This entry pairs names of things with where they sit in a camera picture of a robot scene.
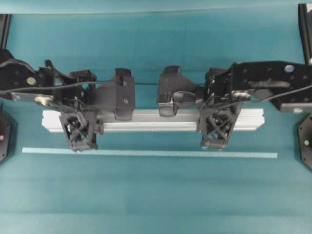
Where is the silver aluminium extrusion rail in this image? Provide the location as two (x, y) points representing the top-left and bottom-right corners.
(41, 107), (265, 134)

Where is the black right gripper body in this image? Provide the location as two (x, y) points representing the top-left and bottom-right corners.
(157, 73), (233, 110)

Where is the black left frame post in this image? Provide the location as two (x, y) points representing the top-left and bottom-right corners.
(0, 14), (12, 49)

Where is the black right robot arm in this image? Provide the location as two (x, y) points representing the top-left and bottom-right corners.
(156, 61), (312, 117)

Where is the black frame post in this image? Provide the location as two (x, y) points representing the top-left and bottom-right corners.
(298, 2), (312, 65)
(0, 14), (12, 49)

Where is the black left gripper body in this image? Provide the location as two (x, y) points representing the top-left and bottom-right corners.
(52, 76), (136, 114)

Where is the teal table cloth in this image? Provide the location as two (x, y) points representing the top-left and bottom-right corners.
(0, 0), (312, 234)

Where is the light blue tape strip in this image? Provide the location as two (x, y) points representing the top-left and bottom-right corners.
(22, 147), (278, 159)

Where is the black right frame post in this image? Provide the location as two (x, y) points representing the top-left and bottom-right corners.
(298, 2), (312, 65)

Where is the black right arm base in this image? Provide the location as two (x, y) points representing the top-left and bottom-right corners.
(298, 114), (312, 170)

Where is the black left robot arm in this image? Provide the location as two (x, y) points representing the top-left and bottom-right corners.
(0, 49), (136, 121)

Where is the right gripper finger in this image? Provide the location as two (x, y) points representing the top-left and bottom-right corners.
(158, 102), (177, 117)
(162, 65), (182, 76)

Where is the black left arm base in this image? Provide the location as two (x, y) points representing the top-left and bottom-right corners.
(0, 111), (18, 164)

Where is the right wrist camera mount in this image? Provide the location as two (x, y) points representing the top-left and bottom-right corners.
(197, 68), (242, 150)

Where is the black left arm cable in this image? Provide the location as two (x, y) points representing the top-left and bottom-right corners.
(0, 80), (103, 95)

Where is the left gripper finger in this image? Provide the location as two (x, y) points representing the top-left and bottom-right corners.
(114, 108), (133, 120)
(115, 68), (132, 79)

